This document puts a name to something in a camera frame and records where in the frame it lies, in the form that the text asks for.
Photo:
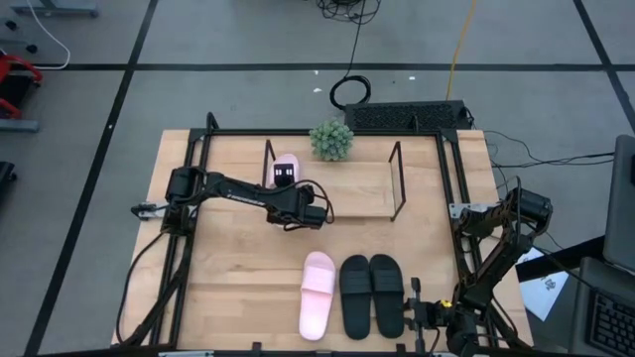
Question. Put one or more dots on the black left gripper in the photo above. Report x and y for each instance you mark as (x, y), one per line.
(292, 201)

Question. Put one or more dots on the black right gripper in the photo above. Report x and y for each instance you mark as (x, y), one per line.
(431, 313)

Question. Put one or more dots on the pink slide sandal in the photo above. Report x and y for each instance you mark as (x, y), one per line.
(288, 159)
(317, 297)

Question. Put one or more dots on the black slide sandal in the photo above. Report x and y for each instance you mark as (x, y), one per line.
(388, 297)
(355, 302)

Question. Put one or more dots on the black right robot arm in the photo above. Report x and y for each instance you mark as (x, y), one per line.
(488, 270)

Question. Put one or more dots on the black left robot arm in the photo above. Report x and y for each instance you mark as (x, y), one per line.
(238, 193)

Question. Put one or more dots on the black table clamp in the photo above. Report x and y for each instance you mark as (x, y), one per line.
(401, 348)
(256, 347)

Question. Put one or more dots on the yellow tape tag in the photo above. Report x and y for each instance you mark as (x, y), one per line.
(446, 303)

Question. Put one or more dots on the green succulent plant in pot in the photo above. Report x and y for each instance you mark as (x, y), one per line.
(331, 140)

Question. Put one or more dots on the silver bar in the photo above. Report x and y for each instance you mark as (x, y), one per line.
(186, 354)
(466, 355)

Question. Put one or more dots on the white paper sheet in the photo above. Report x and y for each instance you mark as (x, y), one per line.
(543, 297)

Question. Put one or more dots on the black beam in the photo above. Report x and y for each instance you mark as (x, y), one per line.
(565, 257)

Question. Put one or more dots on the grey desk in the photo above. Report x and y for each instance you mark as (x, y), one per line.
(588, 277)

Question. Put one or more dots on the black keyboard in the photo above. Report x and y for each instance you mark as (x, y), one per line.
(615, 327)

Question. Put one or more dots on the grey monitor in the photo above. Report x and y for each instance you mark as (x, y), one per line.
(622, 208)

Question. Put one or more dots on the grey metal desk foot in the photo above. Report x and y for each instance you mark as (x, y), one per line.
(59, 9)
(20, 125)

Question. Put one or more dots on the black chair base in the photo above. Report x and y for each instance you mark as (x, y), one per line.
(6, 173)

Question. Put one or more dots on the black caster wheel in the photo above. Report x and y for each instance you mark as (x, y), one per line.
(11, 25)
(32, 49)

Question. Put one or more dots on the red and black cart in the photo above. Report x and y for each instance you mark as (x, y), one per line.
(10, 60)

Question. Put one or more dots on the black metal rig frame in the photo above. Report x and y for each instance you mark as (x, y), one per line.
(238, 132)

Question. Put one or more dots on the wooden shelf with metal frame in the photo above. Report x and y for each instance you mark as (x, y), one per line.
(357, 188)

